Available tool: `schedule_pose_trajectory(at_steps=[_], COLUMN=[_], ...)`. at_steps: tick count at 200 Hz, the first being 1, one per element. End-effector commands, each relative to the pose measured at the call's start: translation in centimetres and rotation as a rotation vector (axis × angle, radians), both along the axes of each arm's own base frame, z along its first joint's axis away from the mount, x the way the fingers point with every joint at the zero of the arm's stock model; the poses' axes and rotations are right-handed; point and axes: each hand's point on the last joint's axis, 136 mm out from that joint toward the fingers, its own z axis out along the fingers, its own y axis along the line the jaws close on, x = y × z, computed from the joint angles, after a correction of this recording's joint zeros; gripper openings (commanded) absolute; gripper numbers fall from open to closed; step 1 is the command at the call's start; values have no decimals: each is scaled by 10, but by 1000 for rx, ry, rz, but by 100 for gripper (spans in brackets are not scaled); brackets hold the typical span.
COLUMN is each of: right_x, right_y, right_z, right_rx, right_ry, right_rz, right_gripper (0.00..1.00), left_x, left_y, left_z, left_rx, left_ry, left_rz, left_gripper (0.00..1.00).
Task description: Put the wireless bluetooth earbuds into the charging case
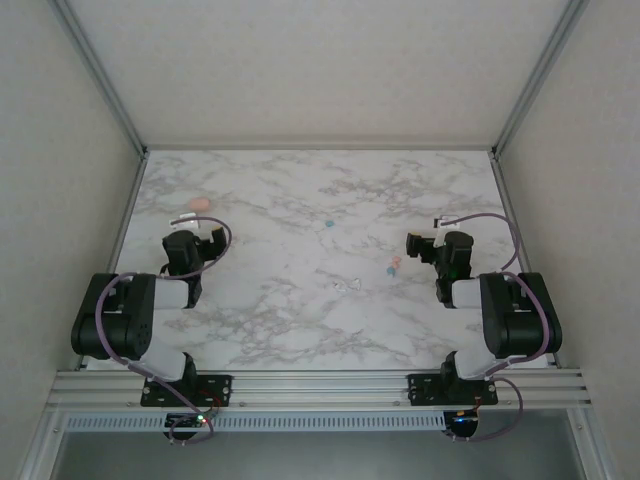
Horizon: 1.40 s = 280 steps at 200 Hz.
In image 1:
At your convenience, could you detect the controller board with LEDs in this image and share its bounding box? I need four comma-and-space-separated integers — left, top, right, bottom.
449, 409, 482, 436
164, 412, 210, 430

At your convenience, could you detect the wide aluminium base rail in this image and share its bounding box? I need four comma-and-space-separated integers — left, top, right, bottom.
47, 368, 594, 412

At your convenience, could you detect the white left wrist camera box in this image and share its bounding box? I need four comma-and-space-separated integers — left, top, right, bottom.
167, 212, 200, 231

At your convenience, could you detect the thin aluminium table rail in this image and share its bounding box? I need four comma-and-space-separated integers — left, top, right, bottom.
74, 151, 151, 372
143, 143, 497, 152
490, 153, 557, 370

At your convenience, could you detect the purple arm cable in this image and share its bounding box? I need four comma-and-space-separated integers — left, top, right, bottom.
439, 212, 551, 444
94, 215, 234, 446

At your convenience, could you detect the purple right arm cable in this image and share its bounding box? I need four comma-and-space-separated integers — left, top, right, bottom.
439, 212, 551, 444

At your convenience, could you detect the aluminium corner post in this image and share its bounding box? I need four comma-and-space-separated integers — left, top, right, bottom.
47, 0, 149, 156
490, 0, 592, 160

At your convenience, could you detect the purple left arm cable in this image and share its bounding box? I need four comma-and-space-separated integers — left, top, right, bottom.
94, 215, 234, 446

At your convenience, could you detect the grey slotted cable duct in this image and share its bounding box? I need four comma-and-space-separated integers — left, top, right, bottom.
64, 412, 447, 432

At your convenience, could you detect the aluminium lower frame bar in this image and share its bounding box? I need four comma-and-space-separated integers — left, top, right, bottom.
17, 409, 69, 480
564, 407, 624, 480

